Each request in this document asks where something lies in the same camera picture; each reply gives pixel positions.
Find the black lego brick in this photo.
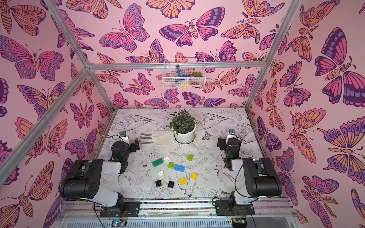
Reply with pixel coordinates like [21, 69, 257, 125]
[167, 181, 175, 189]
[155, 180, 162, 187]

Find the yellow lego brick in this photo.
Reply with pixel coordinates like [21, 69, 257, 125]
[191, 173, 198, 181]
[179, 178, 186, 185]

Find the blue lego brick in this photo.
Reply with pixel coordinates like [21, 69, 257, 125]
[174, 164, 185, 173]

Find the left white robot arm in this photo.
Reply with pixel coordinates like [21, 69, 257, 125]
[59, 132, 140, 211]

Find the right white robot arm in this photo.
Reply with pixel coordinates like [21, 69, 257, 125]
[217, 129, 282, 208]

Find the dark green lego brick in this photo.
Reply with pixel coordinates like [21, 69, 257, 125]
[152, 158, 164, 167]

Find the white lego brick upper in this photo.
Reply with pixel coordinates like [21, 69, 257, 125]
[163, 156, 170, 162]

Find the white lego brick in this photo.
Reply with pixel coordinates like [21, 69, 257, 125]
[163, 156, 170, 162]
[157, 170, 164, 177]

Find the white lego brick lower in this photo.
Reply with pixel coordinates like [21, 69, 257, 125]
[157, 170, 164, 177]

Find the lime lego brick centre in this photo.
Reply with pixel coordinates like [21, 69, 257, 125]
[168, 162, 175, 169]

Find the lime lego brick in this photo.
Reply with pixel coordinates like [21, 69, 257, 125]
[168, 162, 175, 169]
[187, 155, 194, 161]

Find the lime lego brick right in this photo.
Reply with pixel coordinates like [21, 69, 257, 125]
[187, 155, 194, 161]

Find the beige gardening glove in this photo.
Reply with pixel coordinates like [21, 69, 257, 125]
[139, 130, 175, 146]

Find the potted green plant white pot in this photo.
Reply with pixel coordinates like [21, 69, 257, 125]
[169, 110, 196, 144]

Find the blue toy in basket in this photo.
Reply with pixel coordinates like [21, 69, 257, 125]
[175, 65, 190, 82]

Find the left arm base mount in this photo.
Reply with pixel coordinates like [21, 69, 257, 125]
[99, 201, 141, 218]

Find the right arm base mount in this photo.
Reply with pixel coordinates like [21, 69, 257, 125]
[213, 200, 255, 216]

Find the white wire basket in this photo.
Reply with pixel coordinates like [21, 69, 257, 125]
[161, 58, 206, 89]

